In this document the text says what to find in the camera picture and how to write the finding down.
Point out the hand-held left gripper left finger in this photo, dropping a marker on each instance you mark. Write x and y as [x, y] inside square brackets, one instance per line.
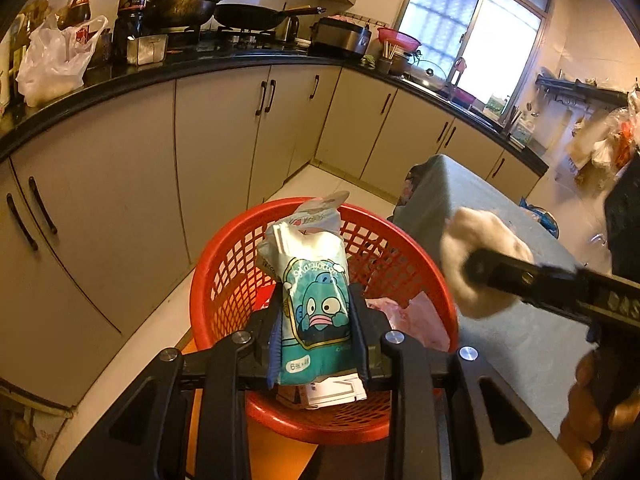
[274, 365]

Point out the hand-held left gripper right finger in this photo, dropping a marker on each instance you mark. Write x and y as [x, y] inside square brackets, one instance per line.
[362, 340]

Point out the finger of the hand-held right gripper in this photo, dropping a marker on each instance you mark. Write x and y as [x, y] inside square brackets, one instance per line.
[525, 277]

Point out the teal cartoon tissue packet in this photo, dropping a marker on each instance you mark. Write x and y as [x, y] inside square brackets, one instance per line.
[312, 300]

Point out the red plastic mesh basket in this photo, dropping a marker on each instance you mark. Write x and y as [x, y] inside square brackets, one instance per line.
[235, 270]

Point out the person's right hand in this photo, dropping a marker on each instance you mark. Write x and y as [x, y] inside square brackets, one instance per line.
[580, 410]

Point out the clear plastic bag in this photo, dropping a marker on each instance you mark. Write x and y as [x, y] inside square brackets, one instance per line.
[599, 240]

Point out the pink plastic bag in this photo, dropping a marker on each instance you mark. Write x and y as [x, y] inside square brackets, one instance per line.
[415, 320]

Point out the blue plastic bag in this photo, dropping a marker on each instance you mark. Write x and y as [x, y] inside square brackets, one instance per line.
[547, 220]

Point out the white flat carton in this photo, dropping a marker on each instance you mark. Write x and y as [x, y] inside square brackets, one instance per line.
[330, 392]

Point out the bunch of hanging plastic bags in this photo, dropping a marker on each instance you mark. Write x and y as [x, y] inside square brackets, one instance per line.
[605, 145]

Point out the orange stool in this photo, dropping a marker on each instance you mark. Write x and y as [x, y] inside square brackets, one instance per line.
[280, 455]

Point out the clear plastic jug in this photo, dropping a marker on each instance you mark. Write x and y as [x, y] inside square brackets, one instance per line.
[524, 127]

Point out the dark floral cloth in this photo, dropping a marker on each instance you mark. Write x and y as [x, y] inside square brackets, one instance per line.
[410, 190]

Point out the green label bottle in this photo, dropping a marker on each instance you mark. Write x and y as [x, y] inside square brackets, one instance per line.
[497, 104]

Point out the red bowl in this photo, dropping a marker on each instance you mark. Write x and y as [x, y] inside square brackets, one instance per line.
[464, 96]

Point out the kitchen window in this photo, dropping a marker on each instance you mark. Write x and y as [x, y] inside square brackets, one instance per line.
[500, 45]

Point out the glass pot lid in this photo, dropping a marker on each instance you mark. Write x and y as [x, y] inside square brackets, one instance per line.
[430, 77]

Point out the dark cooking pot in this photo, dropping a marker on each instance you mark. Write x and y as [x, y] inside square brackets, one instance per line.
[401, 64]

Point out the row of beige cabinet doors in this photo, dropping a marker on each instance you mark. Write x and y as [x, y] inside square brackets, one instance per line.
[100, 185]

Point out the dark chopstick holder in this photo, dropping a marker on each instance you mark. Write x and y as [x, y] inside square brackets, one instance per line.
[385, 66]

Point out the bundle of chopsticks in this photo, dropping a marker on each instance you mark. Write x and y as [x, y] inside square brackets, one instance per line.
[390, 51]

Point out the green scouring cloth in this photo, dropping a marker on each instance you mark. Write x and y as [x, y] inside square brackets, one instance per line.
[370, 60]

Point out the red colander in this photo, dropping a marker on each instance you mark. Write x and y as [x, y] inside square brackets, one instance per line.
[397, 37]

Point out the black and silver rice cooker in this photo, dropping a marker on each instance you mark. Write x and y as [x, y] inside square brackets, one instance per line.
[340, 37]

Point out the black kitchen countertop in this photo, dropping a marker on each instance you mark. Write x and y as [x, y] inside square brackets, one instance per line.
[150, 72]

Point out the steel kettle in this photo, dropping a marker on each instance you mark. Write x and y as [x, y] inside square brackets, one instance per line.
[289, 27]

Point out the gas stove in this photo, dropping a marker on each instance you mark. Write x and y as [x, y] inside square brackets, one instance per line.
[240, 40]

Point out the square metal container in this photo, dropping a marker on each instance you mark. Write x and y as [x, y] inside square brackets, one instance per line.
[147, 50]

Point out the black frying pan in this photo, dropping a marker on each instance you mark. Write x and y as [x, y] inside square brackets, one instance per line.
[247, 15]

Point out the steel wok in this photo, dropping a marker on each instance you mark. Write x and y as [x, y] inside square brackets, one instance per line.
[180, 12]

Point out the white plastic bag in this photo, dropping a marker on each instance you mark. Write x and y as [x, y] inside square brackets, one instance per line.
[50, 65]

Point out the dark soy sauce bottle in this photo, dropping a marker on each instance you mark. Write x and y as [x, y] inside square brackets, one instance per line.
[132, 0]

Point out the cooking oil bottle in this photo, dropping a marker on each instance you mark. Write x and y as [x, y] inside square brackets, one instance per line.
[11, 60]

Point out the black wall rack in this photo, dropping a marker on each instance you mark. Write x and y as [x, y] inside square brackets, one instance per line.
[580, 87]

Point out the wall hook rail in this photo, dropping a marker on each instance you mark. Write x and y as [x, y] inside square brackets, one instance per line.
[365, 19]

